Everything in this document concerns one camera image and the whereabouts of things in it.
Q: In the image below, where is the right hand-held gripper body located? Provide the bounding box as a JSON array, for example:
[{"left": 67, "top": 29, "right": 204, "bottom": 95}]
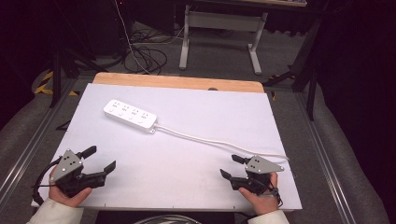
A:
[{"left": 232, "top": 155, "right": 285, "bottom": 196}]

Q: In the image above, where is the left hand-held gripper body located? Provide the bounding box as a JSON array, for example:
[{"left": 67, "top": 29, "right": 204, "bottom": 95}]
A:
[{"left": 49, "top": 148, "right": 106, "bottom": 199}]

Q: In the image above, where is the person's left hand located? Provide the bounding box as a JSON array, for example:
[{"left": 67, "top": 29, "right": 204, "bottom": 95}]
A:
[{"left": 48, "top": 166, "right": 93, "bottom": 209}]

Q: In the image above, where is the person's right hand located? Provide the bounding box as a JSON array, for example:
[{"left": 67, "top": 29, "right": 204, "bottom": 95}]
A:
[{"left": 238, "top": 172, "right": 280, "bottom": 217}]

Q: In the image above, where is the white board table cover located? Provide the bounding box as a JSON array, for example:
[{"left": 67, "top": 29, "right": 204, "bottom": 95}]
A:
[{"left": 31, "top": 82, "right": 304, "bottom": 213}]

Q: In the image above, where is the white power strip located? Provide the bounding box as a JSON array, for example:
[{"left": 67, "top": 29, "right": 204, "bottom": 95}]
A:
[{"left": 103, "top": 99, "right": 159, "bottom": 134}]

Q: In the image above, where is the yellow black floor tape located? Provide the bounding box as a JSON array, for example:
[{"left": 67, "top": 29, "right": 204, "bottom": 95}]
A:
[{"left": 33, "top": 70, "right": 79, "bottom": 97}]

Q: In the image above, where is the black metal stand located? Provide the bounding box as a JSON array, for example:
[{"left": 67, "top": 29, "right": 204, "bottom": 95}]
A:
[
  {"left": 262, "top": 12, "right": 325, "bottom": 121},
  {"left": 49, "top": 0, "right": 108, "bottom": 109}
]

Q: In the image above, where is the white power strip cable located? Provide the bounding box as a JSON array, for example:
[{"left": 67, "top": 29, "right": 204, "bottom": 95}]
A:
[{"left": 152, "top": 123, "right": 290, "bottom": 162}]

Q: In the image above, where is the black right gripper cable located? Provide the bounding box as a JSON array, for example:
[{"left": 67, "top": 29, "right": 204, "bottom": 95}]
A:
[{"left": 266, "top": 182, "right": 284, "bottom": 209}]

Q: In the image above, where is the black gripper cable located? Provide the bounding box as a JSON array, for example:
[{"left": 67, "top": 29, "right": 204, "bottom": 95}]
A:
[
  {"left": 31, "top": 157, "right": 64, "bottom": 206},
  {"left": 266, "top": 182, "right": 284, "bottom": 209}
]

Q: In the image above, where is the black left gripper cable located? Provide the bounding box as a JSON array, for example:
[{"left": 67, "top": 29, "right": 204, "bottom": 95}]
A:
[{"left": 31, "top": 157, "right": 64, "bottom": 206}]

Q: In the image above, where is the aluminium floor rail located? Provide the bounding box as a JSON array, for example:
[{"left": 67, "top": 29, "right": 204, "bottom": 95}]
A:
[
  {"left": 293, "top": 91, "right": 358, "bottom": 224},
  {"left": 0, "top": 77, "right": 78, "bottom": 200}
]

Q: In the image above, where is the grey curved cable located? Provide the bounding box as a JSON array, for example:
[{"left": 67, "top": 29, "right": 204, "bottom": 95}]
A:
[{"left": 134, "top": 214, "right": 204, "bottom": 224}]

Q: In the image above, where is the black floor cables bundle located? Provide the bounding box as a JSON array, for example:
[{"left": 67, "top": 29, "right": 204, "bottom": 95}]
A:
[{"left": 122, "top": 29, "right": 169, "bottom": 76}]

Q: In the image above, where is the thin white floor cable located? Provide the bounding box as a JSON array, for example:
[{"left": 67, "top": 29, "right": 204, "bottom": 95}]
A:
[{"left": 113, "top": 0, "right": 152, "bottom": 75}]

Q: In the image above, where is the white metal desk frame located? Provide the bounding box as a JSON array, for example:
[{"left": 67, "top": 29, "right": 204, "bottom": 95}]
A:
[{"left": 178, "top": 3, "right": 269, "bottom": 76}]

